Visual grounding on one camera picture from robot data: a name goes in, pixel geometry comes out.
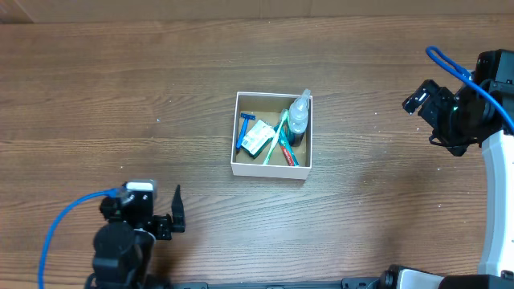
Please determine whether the green soap packet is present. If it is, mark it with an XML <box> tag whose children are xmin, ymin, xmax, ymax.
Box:
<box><xmin>241</xmin><ymin>120</ymin><xmax>275</xmax><ymax>158</ymax></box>

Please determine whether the blue disposable razor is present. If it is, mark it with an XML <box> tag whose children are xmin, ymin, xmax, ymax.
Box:
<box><xmin>235</xmin><ymin>113</ymin><xmax>255</xmax><ymax>151</ymax></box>

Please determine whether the Colgate toothpaste tube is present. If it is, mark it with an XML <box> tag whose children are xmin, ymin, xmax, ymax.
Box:
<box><xmin>274</xmin><ymin>124</ymin><xmax>300</xmax><ymax>166</ymax></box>

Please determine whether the clear bottle with dark liquid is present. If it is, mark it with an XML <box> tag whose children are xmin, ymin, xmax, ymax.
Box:
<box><xmin>287</xmin><ymin>89</ymin><xmax>311</xmax><ymax>147</ymax></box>

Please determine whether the green white toothbrush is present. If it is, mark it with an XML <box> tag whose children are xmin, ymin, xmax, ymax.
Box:
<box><xmin>263</xmin><ymin>109</ymin><xmax>288</xmax><ymax>165</ymax></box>

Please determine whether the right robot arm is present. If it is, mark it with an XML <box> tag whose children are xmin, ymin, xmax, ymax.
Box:
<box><xmin>372</xmin><ymin>80</ymin><xmax>513</xmax><ymax>288</ymax></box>

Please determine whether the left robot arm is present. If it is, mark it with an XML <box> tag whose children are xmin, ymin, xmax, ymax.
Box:
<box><xmin>84</xmin><ymin>180</ymin><xmax>186</xmax><ymax>289</ymax></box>

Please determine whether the white cardboard box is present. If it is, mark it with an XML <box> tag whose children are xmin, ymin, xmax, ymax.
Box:
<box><xmin>230</xmin><ymin>92</ymin><xmax>313</xmax><ymax>180</ymax></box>

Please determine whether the left blue cable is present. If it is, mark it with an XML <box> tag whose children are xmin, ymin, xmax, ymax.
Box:
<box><xmin>37</xmin><ymin>188</ymin><xmax>121</xmax><ymax>289</ymax></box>

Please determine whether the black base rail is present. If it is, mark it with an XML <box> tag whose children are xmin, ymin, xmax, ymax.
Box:
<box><xmin>168</xmin><ymin>277</ymin><xmax>379</xmax><ymax>289</ymax></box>

